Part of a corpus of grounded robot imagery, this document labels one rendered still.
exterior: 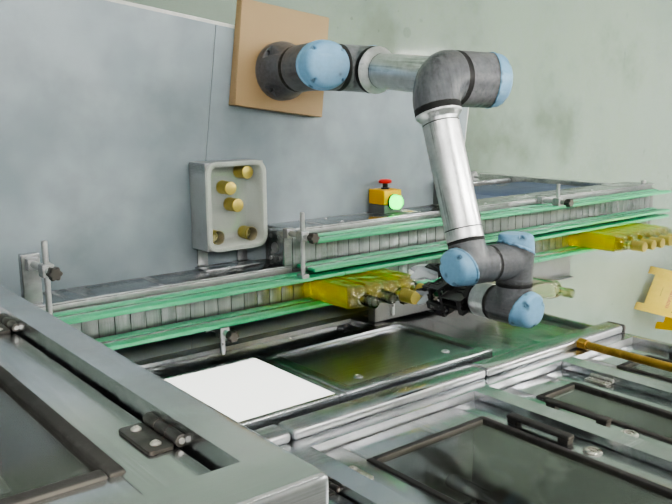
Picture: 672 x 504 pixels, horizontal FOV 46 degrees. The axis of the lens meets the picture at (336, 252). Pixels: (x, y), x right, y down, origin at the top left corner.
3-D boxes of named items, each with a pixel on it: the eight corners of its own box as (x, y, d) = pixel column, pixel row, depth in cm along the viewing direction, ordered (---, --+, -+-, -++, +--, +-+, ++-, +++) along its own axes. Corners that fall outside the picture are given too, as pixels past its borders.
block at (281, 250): (266, 263, 209) (282, 267, 203) (266, 228, 207) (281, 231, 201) (278, 261, 211) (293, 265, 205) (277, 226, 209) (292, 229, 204)
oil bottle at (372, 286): (319, 292, 213) (371, 307, 197) (319, 272, 212) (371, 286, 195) (335, 289, 216) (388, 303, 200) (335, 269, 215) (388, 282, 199)
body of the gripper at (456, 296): (419, 283, 176) (459, 293, 167) (444, 267, 181) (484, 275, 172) (426, 313, 179) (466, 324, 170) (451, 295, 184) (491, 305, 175)
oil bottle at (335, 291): (302, 296, 209) (353, 312, 193) (302, 275, 208) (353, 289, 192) (319, 292, 213) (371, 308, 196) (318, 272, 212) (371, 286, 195)
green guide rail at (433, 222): (296, 240, 205) (314, 244, 199) (295, 236, 205) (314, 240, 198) (652, 191, 312) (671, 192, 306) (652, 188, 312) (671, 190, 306)
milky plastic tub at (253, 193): (192, 249, 201) (209, 253, 194) (189, 161, 197) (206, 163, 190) (250, 241, 212) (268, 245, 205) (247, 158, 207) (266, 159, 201)
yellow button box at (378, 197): (367, 211, 237) (384, 214, 231) (367, 187, 236) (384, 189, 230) (384, 209, 241) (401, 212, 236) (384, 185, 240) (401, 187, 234)
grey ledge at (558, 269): (353, 316, 235) (378, 324, 226) (353, 287, 233) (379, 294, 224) (548, 273, 293) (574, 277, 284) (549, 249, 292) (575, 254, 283)
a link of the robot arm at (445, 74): (422, 36, 152) (474, 283, 147) (463, 40, 159) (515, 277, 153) (387, 60, 162) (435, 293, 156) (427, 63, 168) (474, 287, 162)
